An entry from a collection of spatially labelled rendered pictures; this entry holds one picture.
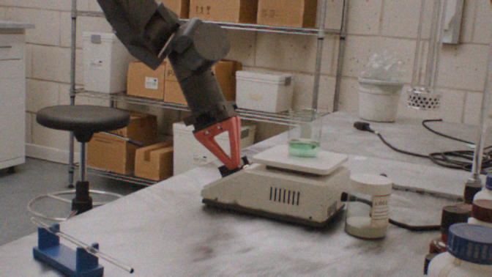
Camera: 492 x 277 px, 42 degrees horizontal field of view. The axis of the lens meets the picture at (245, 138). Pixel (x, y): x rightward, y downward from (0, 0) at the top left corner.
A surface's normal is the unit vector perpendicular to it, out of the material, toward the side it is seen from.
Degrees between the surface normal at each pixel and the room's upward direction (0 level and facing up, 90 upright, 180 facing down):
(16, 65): 90
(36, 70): 90
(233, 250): 0
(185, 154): 93
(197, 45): 67
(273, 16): 89
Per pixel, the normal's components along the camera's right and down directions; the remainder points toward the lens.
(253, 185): -0.41, 0.15
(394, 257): 0.07, -0.98
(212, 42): 0.40, -0.20
